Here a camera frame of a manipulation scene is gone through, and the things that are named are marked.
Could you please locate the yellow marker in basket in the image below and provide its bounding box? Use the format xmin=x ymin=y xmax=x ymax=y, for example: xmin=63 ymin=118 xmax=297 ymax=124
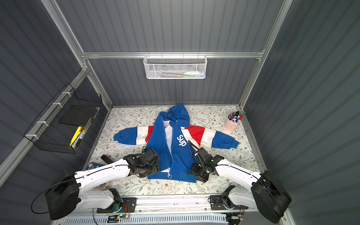
xmin=70 ymin=127 xmax=83 ymax=146

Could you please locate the black wire wall basket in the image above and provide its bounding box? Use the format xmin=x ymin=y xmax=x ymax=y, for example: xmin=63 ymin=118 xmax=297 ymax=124
xmin=24 ymin=85 xmax=102 ymax=154

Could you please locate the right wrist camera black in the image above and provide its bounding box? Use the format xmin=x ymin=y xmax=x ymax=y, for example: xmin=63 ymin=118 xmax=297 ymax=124
xmin=196 ymin=148 xmax=211 ymax=161

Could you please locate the white wire mesh basket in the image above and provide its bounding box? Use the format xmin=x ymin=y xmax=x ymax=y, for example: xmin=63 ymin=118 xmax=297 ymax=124
xmin=143 ymin=55 xmax=208 ymax=79

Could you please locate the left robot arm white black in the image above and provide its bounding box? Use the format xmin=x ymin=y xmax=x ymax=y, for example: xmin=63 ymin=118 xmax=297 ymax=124
xmin=45 ymin=150 xmax=160 ymax=220

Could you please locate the black notebook in basket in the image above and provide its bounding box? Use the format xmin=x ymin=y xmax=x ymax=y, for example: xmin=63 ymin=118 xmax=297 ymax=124
xmin=59 ymin=105 xmax=98 ymax=127

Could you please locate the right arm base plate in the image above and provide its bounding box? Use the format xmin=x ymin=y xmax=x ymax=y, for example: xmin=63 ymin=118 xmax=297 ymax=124
xmin=208 ymin=195 xmax=249 ymax=211

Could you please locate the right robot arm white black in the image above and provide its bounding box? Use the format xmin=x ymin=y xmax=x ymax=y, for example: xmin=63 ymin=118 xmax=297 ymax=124
xmin=190 ymin=153 xmax=292 ymax=225

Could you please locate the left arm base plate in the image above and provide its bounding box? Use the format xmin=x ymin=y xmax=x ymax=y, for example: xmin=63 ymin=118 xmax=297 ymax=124
xmin=96 ymin=197 xmax=137 ymax=214

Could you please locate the small black remote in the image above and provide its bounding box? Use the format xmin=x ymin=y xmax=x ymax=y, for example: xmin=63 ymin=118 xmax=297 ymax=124
xmin=101 ymin=155 xmax=114 ymax=164

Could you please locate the blue picture book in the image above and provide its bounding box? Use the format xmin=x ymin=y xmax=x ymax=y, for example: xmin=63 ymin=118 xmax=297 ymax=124
xmin=85 ymin=162 xmax=105 ymax=170

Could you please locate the floral table mat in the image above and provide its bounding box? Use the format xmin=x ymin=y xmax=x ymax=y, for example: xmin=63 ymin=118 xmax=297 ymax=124
xmin=86 ymin=105 xmax=262 ymax=196

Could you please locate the blue red white jacket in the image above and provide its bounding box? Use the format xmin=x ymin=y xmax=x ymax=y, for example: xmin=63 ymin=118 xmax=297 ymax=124
xmin=113 ymin=104 xmax=239 ymax=183

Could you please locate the pink pen cup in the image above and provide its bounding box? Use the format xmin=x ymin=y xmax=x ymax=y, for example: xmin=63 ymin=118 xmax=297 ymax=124
xmin=224 ymin=111 xmax=245 ymax=132

